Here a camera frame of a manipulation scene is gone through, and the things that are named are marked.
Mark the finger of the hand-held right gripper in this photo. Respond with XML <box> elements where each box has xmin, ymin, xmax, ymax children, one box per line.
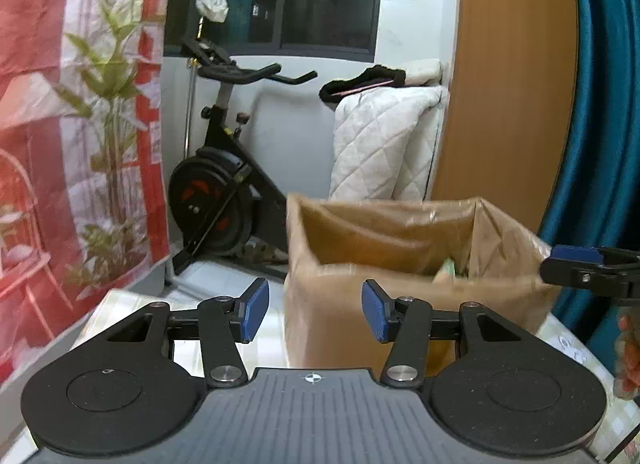
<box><xmin>539</xmin><ymin>256</ymin><xmax>640</xmax><ymax>307</ymax></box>
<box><xmin>550</xmin><ymin>244</ymin><xmax>640</xmax><ymax>266</ymax></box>

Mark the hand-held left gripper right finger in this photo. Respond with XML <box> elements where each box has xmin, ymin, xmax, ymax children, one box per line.
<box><xmin>361</xmin><ymin>279</ymin><xmax>527</xmax><ymax>389</ymax></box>

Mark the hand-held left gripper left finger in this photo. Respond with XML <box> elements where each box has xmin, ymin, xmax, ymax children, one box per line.
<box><xmin>106</xmin><ymin>278</ymin><xmax>271</xmax><ymax>389</ymax></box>

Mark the plastic-lined cardboard box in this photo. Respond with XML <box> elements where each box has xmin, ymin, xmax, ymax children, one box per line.
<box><xmin>283</xmin><ymin>193</ymin><xmax>567</xmax><ymax>381</ymax></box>

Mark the green snack packet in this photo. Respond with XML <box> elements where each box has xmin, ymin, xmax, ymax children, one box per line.
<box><xmin>434</xmin><ymin>257</ymin><xmax>472</xmax><ymax>281</ymax></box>

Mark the black exercise bike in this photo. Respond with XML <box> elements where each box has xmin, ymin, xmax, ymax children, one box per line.
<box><xmin>167</xmin><ymin>36</ymin><xmax>319</xmax><ymax>291</ymax></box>

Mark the teal curtain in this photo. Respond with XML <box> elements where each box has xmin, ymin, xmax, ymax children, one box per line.
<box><xmin>536</xmin><ymin>0</ymin><xmax>640</xmax><ymax>387</ymax></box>

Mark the white quilted blanket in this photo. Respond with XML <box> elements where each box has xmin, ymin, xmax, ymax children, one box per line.
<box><xmin>327</xmin><ymin>86</ymin><xmax>451</xmax><ymax>203</ymax></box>

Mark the wooden door panel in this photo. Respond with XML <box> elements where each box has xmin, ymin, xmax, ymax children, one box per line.
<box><xmin>429</xmin><ymin>0</ymin><xmax>579</xmax><ymax>236</ymax></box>

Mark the black garment with pink trim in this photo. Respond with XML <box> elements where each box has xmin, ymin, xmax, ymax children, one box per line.
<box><xmin>319</xmin><ymin>64</ymin><xmax>406</xmax><ymax>108</ymax></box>

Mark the cream folded cloth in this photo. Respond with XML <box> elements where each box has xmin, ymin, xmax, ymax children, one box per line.
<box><xmin>402</xmin><ymin>58</ymin><xmax>447</xmax><ymax>88</ymax></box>

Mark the red floral printed curtain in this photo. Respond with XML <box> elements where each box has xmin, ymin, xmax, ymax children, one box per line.
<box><xmin>0</xmin><ymin>0</ymin><xmax>182</xmax><ymax>391</ymax></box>

